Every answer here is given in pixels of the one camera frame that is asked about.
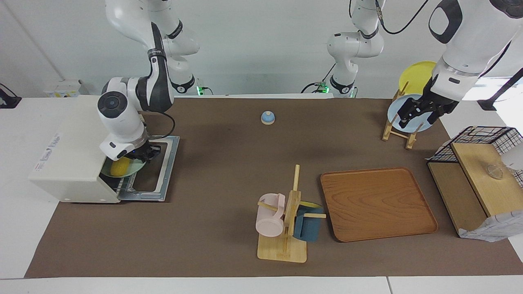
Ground white box yellow labels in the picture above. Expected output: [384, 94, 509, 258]
[42, 79, 83, 98]

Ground wooden serving tray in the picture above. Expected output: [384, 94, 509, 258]
[320, 167, 439, 243]

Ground pale green plate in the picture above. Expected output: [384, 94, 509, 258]
[100, 157, 147, 178]

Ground clear glass cup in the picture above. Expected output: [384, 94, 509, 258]
[485, 163, 505, 180]

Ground wooden mug tree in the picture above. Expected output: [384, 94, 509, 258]
[257, 165, 327, 263]

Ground white toaster oven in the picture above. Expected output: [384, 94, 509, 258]
[28, 95, 181, 204]

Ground dark blue mug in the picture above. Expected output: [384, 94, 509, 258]
[293, 201, 326, 243]

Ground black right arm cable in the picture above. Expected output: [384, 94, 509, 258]
[145, 110, 177, 140]

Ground yellow plate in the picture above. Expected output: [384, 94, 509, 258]
[398, 61, 438, 97]

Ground brown table mat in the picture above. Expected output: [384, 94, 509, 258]
[25, 98, 523, 279]

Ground pink mug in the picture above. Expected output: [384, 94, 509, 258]
[255, 193, 286, 238]

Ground black camera stand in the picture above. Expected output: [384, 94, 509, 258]
[477, 67, 523, 111]

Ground yellow corn cob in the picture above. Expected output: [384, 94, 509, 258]
[110, 157, 132, 177]

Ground wooden dish rack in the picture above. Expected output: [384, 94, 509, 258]
[382, 81, 424, 150]

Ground light blue plate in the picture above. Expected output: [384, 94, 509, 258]
[387, 94, 436, 133]

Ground black device on table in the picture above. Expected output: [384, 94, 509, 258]
[0, 83, 22, 109]

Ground black wire basket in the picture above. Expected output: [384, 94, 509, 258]
[428, 126, 523, 189]

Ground black left base cable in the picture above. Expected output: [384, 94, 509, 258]
[300, 61, 336, 94]

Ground white plastic sheet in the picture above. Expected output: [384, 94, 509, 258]
[500, 142, 523, 171]

